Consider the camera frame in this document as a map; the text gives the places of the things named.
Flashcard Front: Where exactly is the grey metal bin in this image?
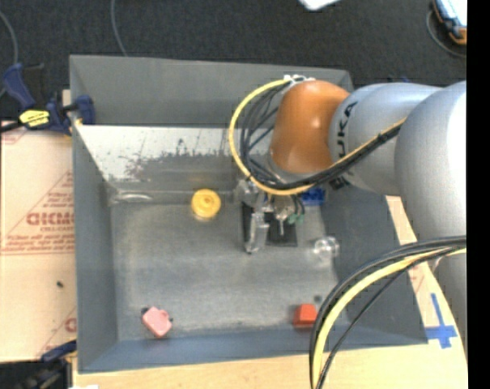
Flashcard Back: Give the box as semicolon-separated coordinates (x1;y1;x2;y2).
68;53;428;374

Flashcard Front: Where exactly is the red block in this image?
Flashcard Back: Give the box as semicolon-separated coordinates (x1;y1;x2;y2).
292;303;319;330

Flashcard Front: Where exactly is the clear glass thing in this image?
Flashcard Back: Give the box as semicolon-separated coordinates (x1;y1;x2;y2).
311;235;340;261

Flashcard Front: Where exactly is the pink toy block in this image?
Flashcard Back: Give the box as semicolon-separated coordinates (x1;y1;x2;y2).
141;306;174;339

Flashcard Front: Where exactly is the yellow round ring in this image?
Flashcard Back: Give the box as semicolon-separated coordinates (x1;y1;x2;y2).
190;188;223;221

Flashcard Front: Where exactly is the dark green flat block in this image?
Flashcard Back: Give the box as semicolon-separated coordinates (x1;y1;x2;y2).
241;201;299;247

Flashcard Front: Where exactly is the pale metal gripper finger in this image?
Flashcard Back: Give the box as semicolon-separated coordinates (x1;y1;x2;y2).
244;212;259;254
257;212;271;248

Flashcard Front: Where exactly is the brown cardboard board red print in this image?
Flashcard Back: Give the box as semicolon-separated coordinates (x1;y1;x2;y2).
0;119;79;364

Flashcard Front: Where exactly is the blue toy block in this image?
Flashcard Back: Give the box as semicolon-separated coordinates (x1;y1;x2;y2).
300;188;326;207

